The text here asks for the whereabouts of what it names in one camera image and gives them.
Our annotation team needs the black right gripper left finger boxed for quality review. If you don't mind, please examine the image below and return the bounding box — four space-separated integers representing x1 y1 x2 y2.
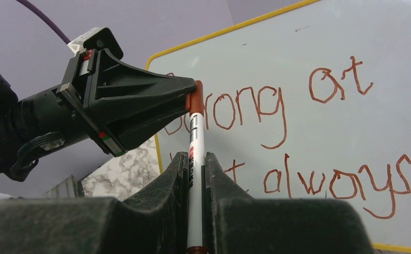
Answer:
0 152 188 253

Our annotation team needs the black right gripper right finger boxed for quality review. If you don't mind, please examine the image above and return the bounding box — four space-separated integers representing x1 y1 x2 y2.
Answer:
204 152 373 253

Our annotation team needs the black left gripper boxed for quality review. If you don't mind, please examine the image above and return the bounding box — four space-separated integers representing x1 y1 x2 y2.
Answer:
54 49 197 157

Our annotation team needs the white brown whiteboard marker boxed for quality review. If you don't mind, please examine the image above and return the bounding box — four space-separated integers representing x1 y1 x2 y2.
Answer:
186 112 207 254

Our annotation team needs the brown marker cap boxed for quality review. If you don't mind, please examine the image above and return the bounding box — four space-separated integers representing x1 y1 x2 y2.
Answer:
186 80 204 115

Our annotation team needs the yellow framed whiteboard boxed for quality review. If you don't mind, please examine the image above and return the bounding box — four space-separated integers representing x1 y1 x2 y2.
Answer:
147 1 411 252

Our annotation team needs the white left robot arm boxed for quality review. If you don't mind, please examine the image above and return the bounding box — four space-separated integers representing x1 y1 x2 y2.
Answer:
0 49 197 182

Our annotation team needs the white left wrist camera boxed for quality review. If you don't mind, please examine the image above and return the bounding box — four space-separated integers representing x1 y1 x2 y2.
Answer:
67 27 123 60

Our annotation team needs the aluminium table frame rail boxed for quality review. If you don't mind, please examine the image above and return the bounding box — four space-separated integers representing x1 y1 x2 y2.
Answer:
42 175 85 198

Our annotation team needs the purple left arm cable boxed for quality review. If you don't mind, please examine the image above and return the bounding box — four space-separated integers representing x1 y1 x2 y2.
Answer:
15 0 72 45

